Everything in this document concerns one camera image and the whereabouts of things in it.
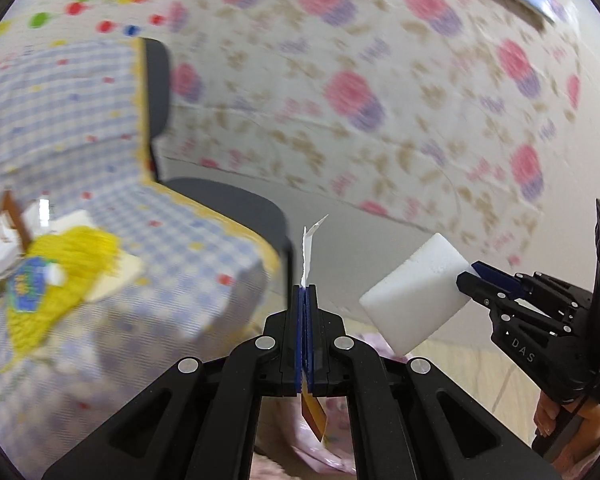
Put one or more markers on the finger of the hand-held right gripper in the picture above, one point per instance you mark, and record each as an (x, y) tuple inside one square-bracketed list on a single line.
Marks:
[(495, 276), (480, 290)]

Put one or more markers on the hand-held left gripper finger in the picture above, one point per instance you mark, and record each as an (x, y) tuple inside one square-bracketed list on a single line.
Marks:
[(300, 310), (310, 310)]

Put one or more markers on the white and orange wrapper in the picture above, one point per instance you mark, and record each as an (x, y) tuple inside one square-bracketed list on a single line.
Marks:
[(307, 255)]

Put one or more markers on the white foam block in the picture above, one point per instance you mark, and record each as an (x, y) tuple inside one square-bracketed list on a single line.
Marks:
[(415, 292)]

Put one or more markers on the person's right hand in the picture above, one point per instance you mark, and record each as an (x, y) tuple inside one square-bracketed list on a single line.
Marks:
[(595, 435)]

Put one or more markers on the black office chair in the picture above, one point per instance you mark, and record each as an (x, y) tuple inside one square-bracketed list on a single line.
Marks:
[(230, 205)]

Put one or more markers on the yellow knitted cloth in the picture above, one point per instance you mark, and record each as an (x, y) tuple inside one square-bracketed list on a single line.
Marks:
[(80, 260)]

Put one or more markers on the blue and green packet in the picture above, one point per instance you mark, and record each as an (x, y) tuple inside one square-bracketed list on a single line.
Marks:
[(27, 285)]

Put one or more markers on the brown wooden piece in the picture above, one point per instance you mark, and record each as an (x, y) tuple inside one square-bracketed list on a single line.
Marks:
[(16, 220)]

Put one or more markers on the blue checkered dotted blanket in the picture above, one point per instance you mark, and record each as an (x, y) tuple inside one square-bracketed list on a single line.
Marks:
[(70, 110)]

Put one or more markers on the white box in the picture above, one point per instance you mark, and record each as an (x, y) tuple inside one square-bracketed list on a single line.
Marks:
[(0, 255)]

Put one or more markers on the floral wall sheet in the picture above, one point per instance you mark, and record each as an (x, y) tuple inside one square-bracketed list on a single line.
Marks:
[(355, 60)]

